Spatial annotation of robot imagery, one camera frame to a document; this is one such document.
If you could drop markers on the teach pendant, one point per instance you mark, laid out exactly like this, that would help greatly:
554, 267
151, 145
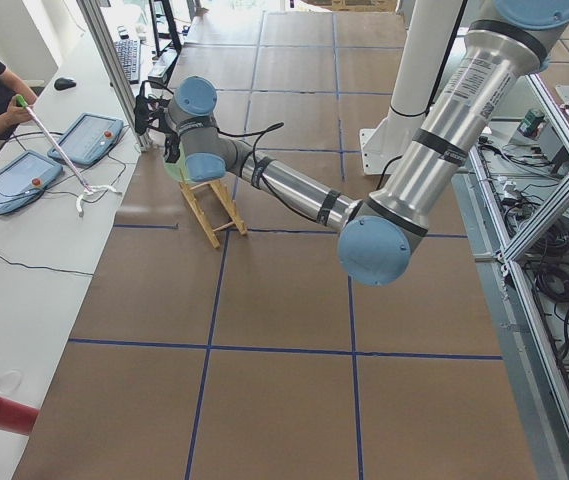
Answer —
24, 179
90, 137

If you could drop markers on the aluminium side frame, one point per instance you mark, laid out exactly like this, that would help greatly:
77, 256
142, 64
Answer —
524, 186

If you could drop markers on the far teach pendant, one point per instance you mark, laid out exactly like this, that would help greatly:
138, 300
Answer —
90, 137

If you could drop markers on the mint green plate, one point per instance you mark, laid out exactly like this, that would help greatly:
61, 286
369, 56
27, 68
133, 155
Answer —
178, 171

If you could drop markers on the man's hand holding rod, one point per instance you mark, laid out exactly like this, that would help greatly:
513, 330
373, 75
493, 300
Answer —
18, 111

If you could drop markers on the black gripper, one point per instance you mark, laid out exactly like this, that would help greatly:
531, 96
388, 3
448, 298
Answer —
171, 148

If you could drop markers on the wooden dish rack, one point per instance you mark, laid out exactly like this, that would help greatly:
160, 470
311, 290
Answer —
214, 209

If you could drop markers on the black computer box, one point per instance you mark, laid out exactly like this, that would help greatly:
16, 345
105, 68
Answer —
162, 69

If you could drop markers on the black keyboard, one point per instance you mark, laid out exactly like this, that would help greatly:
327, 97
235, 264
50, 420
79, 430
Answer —
128, 52

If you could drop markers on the green multimeter box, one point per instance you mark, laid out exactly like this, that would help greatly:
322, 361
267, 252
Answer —
531, 123

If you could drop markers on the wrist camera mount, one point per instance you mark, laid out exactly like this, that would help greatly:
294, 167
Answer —
144, 110

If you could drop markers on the aluminium frame post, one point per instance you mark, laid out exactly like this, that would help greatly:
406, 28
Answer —
97, 26

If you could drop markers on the black computer mouse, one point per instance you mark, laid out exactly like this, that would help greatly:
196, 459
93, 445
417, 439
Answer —
64, 83

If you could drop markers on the near teach pendant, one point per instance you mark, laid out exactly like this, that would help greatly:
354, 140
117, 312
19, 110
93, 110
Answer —
24, 179

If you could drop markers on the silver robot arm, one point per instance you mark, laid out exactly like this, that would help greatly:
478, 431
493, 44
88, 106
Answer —
431, 125

